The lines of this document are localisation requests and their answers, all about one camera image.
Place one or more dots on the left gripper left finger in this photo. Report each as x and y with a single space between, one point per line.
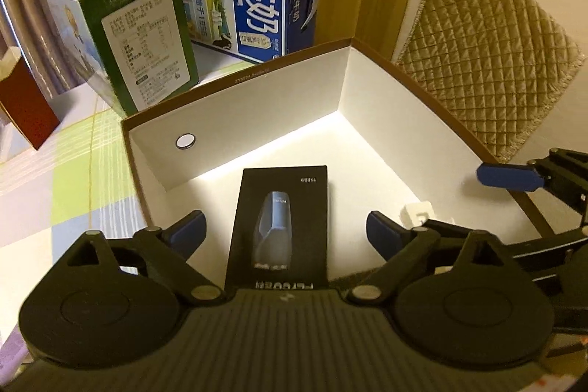
166 251

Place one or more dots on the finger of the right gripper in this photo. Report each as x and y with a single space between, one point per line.
464 235
562 173

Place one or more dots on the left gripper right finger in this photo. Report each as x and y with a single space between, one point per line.
406 253

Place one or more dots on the white hair claw clip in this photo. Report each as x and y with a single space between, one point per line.
416 214

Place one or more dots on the black shaver box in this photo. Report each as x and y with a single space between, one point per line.
280 231

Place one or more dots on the brown cardboard storage box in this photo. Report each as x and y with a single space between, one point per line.
385 144

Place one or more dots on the quilted chair cushion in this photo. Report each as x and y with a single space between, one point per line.
498 66

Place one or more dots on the dark red gift box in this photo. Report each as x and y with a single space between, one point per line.
23 101

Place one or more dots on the green milk carton box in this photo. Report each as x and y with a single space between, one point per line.
133 53

